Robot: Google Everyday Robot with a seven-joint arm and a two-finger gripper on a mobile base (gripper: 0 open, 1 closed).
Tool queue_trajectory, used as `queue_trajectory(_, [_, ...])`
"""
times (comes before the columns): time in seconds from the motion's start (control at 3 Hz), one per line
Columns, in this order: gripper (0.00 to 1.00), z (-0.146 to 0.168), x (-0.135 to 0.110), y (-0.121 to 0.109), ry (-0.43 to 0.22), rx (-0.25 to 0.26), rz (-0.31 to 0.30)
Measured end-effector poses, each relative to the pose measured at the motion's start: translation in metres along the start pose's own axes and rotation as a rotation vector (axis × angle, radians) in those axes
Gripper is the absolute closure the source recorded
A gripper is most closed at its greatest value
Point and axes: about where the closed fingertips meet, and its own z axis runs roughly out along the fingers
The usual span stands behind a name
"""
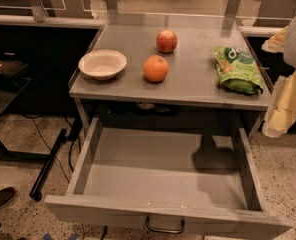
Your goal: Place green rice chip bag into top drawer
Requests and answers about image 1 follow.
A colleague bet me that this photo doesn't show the red apple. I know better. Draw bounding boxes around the red apple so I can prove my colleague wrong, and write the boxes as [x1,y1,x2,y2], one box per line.
[156,29,177,53]

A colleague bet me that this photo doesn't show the green rice chip bag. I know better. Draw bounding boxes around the green rice chip bag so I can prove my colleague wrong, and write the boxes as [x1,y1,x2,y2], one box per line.
[211,47,263,95]

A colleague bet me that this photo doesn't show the white bowl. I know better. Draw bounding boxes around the white bowl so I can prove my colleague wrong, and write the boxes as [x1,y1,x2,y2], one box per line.
[78,50,127,80]

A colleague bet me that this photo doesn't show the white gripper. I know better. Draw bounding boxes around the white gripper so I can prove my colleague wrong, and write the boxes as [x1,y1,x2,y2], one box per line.
[261,16,296,138]

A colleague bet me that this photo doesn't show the black floor cable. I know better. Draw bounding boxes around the black floor cable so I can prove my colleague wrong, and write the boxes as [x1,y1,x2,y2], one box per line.
[21,113,82,183]

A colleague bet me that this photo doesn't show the black shoe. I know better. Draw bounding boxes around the black shoe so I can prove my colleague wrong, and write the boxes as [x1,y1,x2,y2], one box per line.
[0,186,17,216]

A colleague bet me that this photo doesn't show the black side table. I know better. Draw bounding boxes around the black side table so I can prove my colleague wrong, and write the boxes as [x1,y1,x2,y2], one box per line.
[0,61,49,163]

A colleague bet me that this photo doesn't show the orange fruit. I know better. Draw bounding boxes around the orange fruit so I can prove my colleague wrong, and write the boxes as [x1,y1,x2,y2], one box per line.
[143,55,169,83]

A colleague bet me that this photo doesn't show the black metal table leg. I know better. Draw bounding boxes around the black metal table leg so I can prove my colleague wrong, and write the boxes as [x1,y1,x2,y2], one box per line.
[29,129,66,202]

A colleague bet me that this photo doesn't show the grey open top drawer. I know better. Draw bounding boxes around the grey open top drawer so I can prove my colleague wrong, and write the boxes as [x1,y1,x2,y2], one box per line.
[45,119,292,240]

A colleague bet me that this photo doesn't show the metal drawer handle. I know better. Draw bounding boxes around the metal drawer handle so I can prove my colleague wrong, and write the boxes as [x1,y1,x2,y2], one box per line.
[145,216,186,235]

